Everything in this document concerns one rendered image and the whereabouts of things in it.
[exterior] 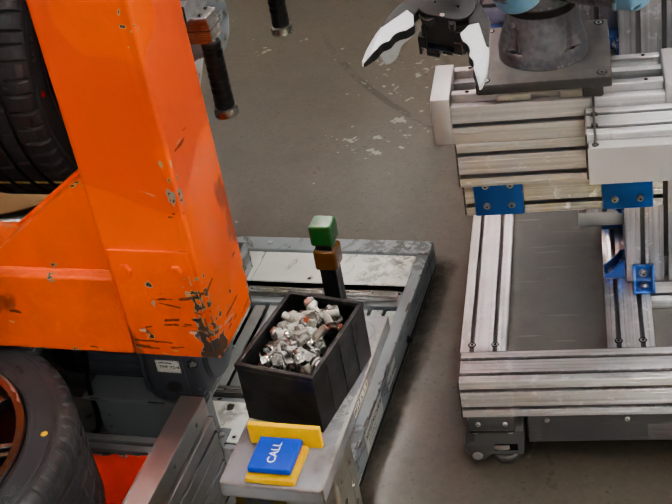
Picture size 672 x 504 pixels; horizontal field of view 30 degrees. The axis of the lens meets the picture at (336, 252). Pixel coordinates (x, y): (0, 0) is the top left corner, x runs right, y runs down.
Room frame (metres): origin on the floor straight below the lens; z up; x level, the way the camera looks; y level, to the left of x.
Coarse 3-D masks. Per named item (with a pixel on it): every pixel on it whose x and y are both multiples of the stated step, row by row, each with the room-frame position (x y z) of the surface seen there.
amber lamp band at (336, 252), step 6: (336, 240) 1.79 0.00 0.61; (336, 246) 1.78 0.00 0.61; (318, 252) 1.77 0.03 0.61; (324, 252) 1.77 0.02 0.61; (330, 252) 1.76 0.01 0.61; (336, 252) 1.77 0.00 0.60; (318, 258) 1.77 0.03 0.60; (324, 258) 1.76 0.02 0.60; (330, 258) 1.76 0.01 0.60; (336, 258) 1.76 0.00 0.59; (342, 258) 1.79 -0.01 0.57; (318, 264) 1.77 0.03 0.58; (324, 264) 1.77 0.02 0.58; (330, 264) 1.76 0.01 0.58; (336, 264) 1.76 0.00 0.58
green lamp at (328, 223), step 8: (320, 216) 1.80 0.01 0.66; (328, 216) 1.79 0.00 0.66; (312, 224) 1.78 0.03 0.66; (320, 224) 1.77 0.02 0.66; (328, 224) 1.77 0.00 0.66; (336, 224) 1.79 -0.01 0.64; (312, 232) 1.77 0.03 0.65; (320, 232) 1.76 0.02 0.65; (328, 232) 1.76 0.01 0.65; (336, 232) 1.78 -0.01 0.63; (312, 240) 1.77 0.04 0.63; (320, 240) 1.77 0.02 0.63; (328, 240) 1.76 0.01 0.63
